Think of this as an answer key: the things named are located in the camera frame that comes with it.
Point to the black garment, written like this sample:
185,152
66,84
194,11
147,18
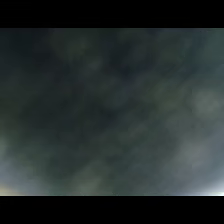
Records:
110,110

